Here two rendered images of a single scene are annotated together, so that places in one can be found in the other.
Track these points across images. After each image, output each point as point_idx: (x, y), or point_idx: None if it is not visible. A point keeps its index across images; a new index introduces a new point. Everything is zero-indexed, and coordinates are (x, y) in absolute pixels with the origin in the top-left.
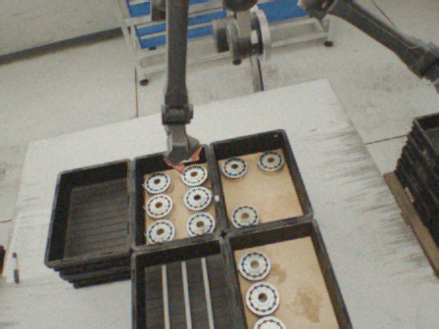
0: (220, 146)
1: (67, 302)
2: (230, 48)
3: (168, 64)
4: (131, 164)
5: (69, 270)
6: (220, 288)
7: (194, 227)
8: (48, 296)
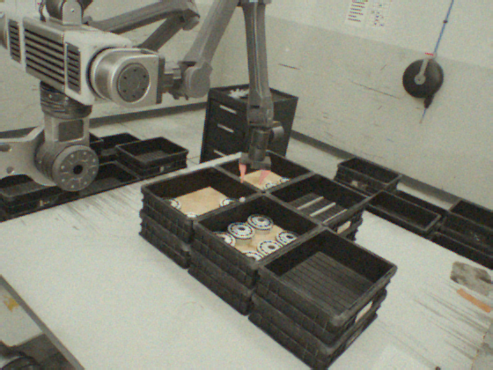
0: None
1: (388, 316)
2: (77, 179)
3: (267, 65)
4: (264, 260)
5: (377, 278)
6: None
7: (266, 221)
8: (405, 333)
